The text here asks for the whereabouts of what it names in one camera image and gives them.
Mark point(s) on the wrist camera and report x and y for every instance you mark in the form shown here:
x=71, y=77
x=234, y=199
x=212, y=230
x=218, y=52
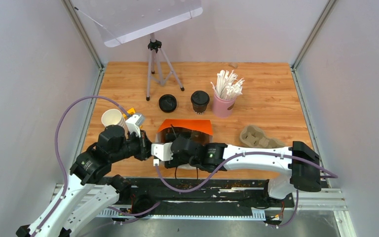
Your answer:
x=134, y=123
x=161, y=152

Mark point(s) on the black cup lid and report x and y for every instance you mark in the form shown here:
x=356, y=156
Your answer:
x=200, y=98

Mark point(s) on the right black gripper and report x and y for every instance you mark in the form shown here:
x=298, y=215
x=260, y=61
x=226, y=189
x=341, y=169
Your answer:
x=175, y=162

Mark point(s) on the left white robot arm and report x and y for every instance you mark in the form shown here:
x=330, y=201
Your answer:
x=64, y=217

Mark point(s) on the grey tripod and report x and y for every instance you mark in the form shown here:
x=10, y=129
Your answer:
x=155, y=72

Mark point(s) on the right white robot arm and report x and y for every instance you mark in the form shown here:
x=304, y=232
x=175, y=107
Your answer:
x=297, y=165

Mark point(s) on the stack of paper cups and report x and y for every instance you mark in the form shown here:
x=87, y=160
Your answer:
x=113, y=117

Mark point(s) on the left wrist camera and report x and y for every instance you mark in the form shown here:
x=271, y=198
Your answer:
x=134, y=123

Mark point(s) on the stack of black lids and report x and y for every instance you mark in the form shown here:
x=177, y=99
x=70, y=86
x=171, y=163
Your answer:
x=167, y=103

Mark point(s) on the cardboard cup carrier tray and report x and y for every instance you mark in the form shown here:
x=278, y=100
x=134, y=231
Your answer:
x=254, y=137

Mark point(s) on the black paper coffee cup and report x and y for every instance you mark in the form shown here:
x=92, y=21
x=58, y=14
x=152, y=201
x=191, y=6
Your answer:
x=200, y=108

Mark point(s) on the white reflector board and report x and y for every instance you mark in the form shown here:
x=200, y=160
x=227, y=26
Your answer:
x=122, y=21

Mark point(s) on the yellow triangular plastic stand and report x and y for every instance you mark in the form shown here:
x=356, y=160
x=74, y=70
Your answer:
x=131, y=111

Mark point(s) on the bundle of wrapped straws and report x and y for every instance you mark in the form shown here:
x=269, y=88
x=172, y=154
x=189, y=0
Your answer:
x=228, y=85

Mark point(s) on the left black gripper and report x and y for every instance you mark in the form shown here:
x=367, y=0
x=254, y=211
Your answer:
x=145, y=144

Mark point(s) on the pink straw holder cup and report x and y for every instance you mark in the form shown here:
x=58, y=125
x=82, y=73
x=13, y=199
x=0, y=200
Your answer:
x=222, y=108

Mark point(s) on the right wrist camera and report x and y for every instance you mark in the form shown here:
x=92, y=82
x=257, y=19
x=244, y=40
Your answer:
x=161, y=152

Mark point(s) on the orange paper bag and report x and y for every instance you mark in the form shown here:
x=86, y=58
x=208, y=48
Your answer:
x=199, y=130

